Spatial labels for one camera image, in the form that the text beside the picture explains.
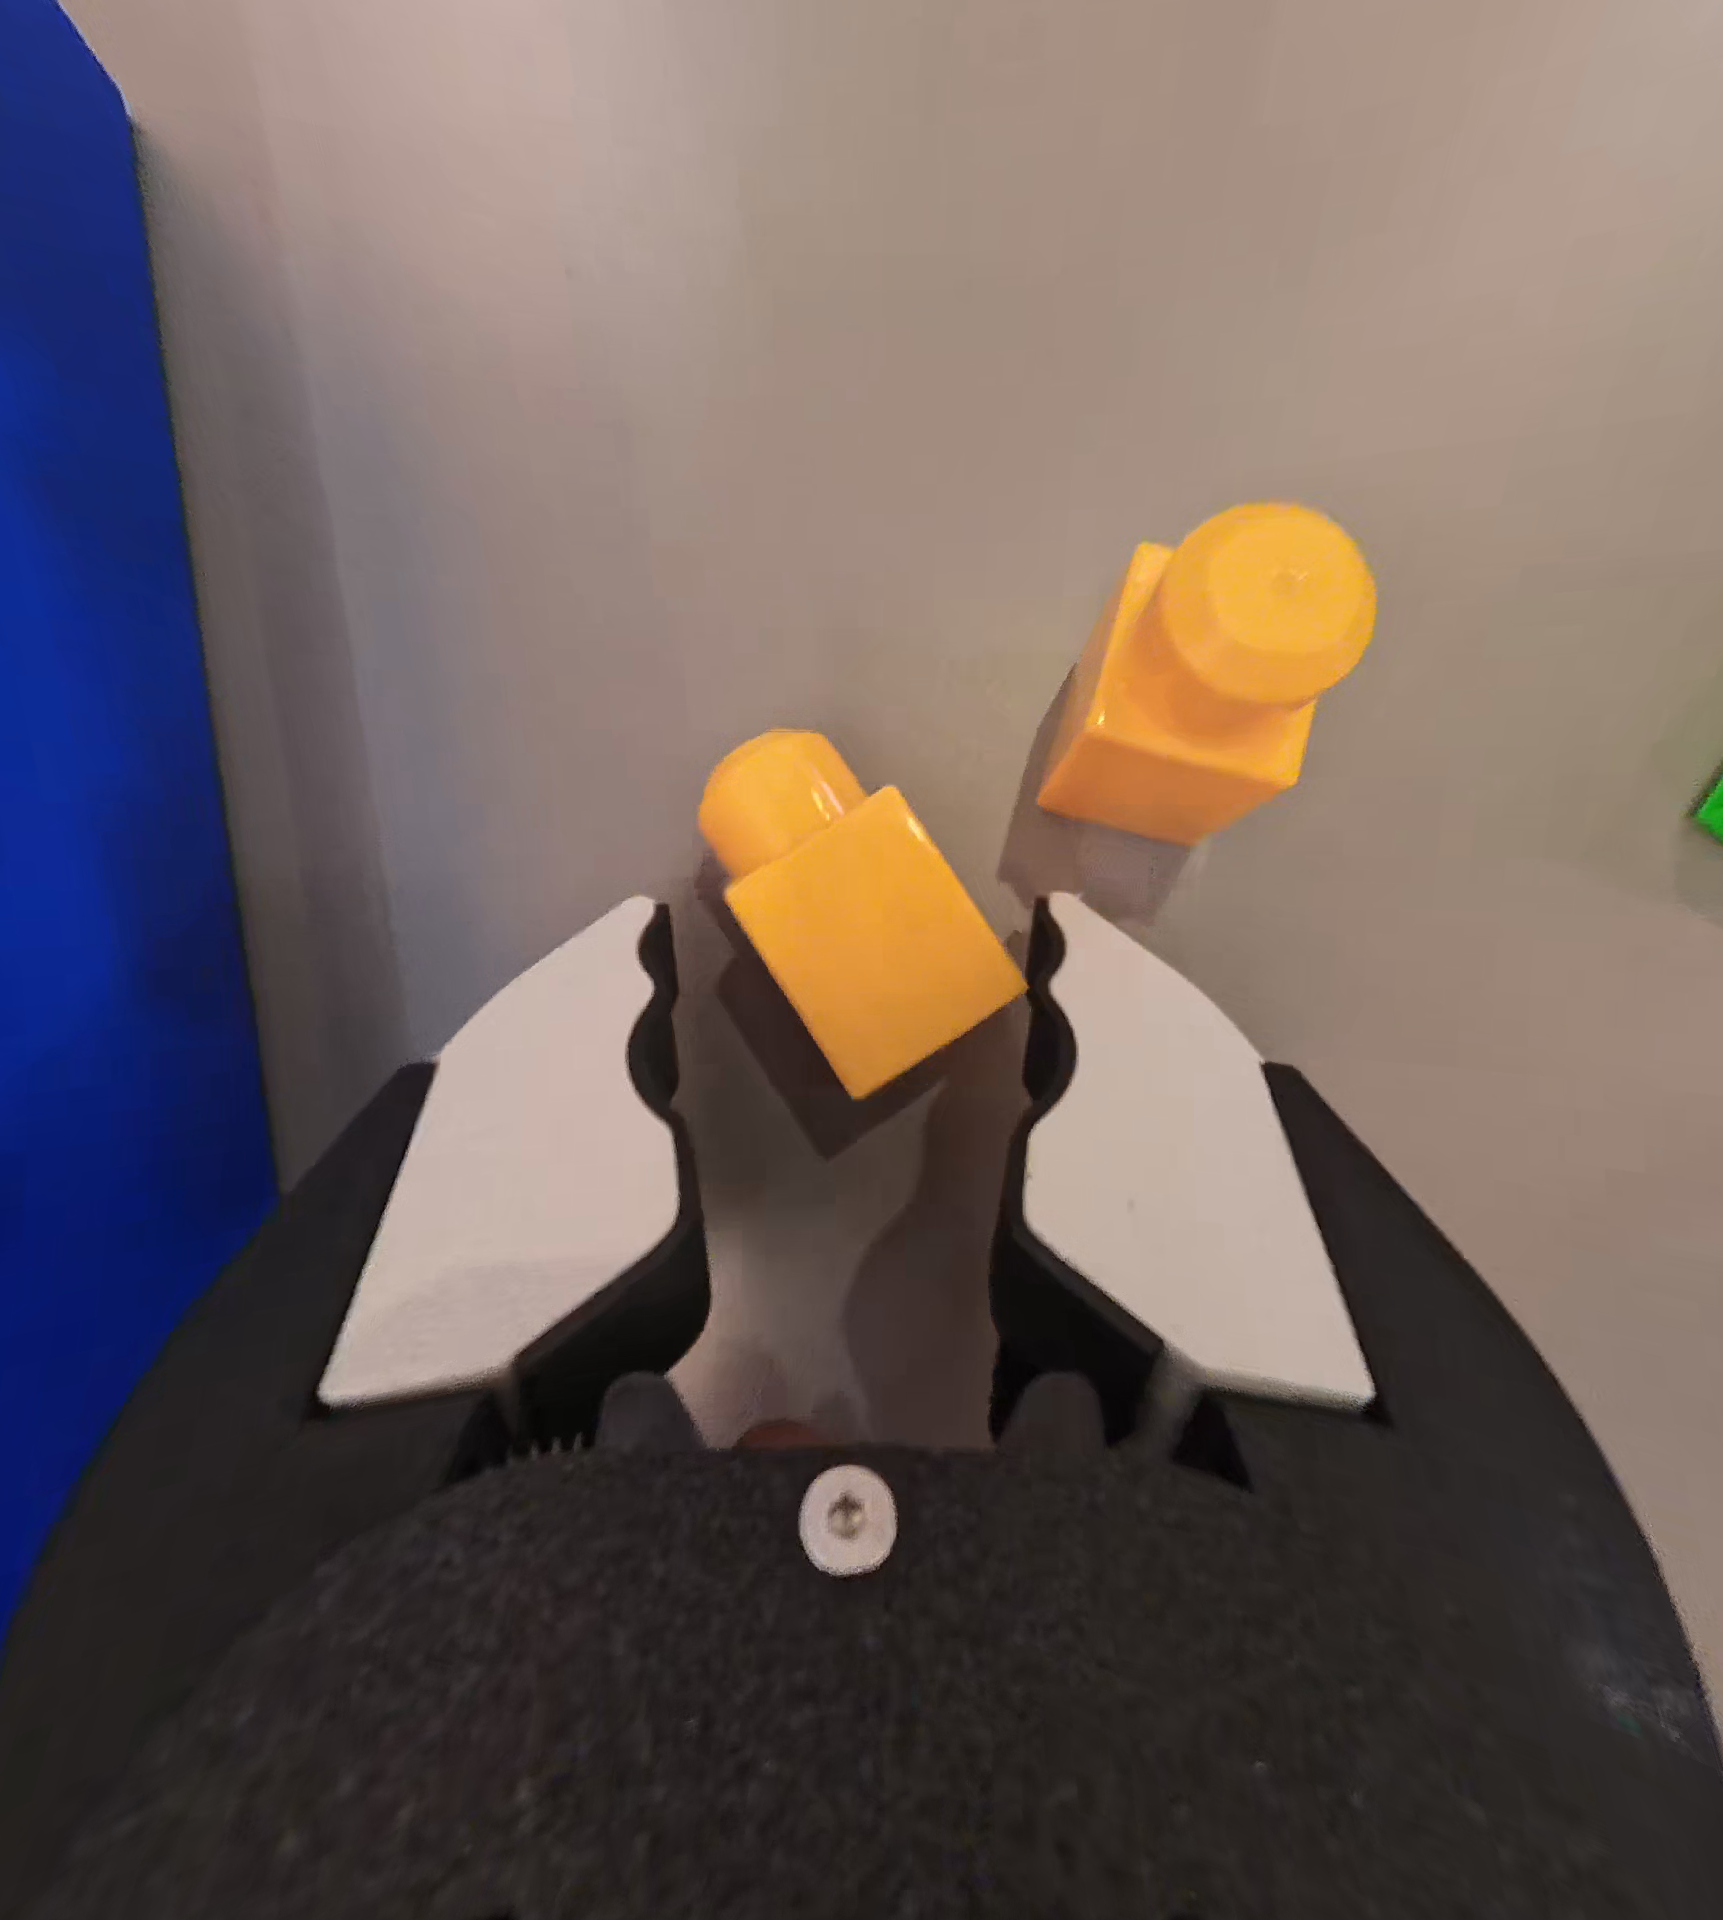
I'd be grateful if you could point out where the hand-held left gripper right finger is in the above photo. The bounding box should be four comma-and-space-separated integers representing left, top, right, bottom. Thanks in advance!
995, 888, 1383, 1421

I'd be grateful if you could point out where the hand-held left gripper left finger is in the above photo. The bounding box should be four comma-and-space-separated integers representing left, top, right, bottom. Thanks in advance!
314, 890, 709, 1416

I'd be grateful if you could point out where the orange mega block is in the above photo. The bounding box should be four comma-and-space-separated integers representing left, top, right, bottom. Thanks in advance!
1035, 498, 1383, 848
698, 729, 1030, 1104

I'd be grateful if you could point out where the blue storage bin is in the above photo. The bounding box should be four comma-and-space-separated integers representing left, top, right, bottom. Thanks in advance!
0, 0, 281, 1780

